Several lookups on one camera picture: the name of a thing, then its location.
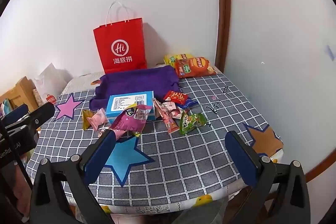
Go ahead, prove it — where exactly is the yellow triangular snack packet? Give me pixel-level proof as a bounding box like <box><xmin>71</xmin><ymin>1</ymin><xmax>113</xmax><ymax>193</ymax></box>
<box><xmin>82</xmin><ymin>109</ymin><xmax>96</xmax><ymax>131</ymax></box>

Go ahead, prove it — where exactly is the orange chip bag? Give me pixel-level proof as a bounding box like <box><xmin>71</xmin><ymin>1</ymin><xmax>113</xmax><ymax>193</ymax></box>
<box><xmin>175</xmin><ymin>56</ymin><xmax>217</xmax><ymax>79</ymax></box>

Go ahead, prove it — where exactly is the green snack packet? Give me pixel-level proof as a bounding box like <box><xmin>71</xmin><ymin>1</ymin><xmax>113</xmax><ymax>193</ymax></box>
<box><xmin>179</xmin><ymin>112</ymin><xmax>211</xmax><ymax>135</ymax></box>

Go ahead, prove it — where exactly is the small pale pink packet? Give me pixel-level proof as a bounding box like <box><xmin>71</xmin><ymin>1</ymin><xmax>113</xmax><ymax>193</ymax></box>
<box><xmin>87</xmin><ymin>108</ymin><xmax>109</xmax><ymax>131</ymax></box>

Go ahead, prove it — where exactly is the purple pink snack packet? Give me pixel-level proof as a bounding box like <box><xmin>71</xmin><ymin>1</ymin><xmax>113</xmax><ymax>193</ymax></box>
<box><xmin>109</xmin><ymin>105</ymin><xmax>153</xmax><ymax>139</ymax></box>

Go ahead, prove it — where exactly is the blue box white label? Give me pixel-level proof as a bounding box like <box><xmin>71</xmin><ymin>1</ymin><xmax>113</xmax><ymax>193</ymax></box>
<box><xmin>105</xmin><ymin>91</ymin><xmax>155</xmax><ymax>122</ymax></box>

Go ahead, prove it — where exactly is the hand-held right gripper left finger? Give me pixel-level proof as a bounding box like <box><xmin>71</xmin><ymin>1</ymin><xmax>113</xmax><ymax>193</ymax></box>
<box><xmin>29</xmin><ymin>130</ymin><xmax>117</xmax><ymax>224</ymax></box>

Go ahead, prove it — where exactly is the brown wooden baseboard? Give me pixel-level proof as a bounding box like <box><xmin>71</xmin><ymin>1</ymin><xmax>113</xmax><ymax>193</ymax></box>
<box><xmin>304</xmin><ymin>147</ymin><xmax>336</xmax><ymax>184</ymax></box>

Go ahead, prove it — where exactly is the blue snack packet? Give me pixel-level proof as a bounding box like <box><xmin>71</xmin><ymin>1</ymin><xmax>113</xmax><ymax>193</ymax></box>
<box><xmin>180</xmin><ymin>99</ymin><xmax>200</xmax><ymax>110</ymax></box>

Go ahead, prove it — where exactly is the white plastic bag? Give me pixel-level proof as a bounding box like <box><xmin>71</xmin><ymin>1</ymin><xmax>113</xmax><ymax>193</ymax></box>
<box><xmin>33</xmin><ymin>63</ymin><xmax>72</xmax><ymax>106</ymax></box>

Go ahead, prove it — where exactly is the purple towel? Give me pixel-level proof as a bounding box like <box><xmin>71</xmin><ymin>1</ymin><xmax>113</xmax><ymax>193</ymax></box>
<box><xmin>89</xmin><ymin>66</ymin><xmax>181</xmax><ymax>110</ymax></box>

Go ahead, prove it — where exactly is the long pink strip packet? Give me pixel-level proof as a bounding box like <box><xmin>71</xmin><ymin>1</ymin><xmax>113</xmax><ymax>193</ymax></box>
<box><xmin>152</xmin><ymin>98</ymin><xmax>179</xmax><ymax>134</ymax></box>

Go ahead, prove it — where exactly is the brown wooden door frame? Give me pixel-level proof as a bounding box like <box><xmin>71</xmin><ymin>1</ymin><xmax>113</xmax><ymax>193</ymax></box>
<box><xmin>216</xmin><ymin>0</ymin><xmax>232</xmax><ymax>75</ymax></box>

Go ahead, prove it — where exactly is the yellow chip bag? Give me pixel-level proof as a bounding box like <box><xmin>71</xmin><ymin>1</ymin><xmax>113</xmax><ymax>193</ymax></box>
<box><xmin>164</xmin><ymin>53</ymin><xmax>195</xmax><ymax>68</ymax></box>

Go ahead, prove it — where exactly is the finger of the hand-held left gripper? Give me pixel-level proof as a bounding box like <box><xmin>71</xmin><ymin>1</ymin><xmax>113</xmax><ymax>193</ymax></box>
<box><xmin>26</xmin><ymin>102</ymin><xmax>56</xmax><ymax>132</ymax></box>
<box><xmin>2</xmin><ymin>104</ymin><xmax>29</xmax><ymax>125</ymax></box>

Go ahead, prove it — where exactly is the red snack packet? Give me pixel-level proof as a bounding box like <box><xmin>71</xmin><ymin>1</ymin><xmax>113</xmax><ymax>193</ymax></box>
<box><xmin>163</xmin><ymin>90</ymin><xmax>188</xmax><ymax>105</ymax></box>

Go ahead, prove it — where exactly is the wooden chair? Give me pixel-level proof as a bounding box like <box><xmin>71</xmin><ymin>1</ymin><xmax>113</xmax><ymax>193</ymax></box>
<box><xmin>0</xmin><ymin>76</ymin><xmax>40</xmax><ymax>119</ymax></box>

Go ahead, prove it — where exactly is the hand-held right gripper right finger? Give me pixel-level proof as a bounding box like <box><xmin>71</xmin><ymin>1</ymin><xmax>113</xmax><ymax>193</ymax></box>
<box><xmin>225</xmin><ymin>131</ymin><xmax>311</xmax><ymax>224</ymax></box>

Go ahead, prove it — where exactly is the white snack packet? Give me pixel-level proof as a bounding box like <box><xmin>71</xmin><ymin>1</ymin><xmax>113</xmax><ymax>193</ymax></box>
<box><xmin>164</xmin><ymin>101</ymin><xmax>184</xmax><ymax>119</ymax></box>

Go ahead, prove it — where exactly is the red paper bag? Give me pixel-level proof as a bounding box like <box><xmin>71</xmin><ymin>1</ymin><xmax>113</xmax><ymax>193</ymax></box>
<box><xmin>93</xmin><ymin>1</ymin><xmax>147</xmax><ymax>74</ymax></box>

